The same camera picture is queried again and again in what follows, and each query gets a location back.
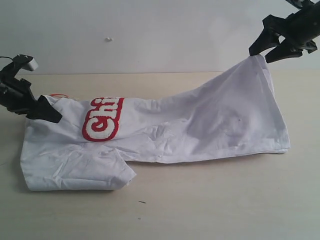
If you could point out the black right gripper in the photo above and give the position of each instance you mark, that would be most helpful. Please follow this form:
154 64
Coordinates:
299 30

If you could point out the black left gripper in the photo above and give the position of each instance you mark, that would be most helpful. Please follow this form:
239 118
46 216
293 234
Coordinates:
16 97

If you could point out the white t-shirt red Chinese patch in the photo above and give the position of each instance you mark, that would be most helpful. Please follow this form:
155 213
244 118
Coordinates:
234 114

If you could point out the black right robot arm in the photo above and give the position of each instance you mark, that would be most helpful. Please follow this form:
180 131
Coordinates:
289 37

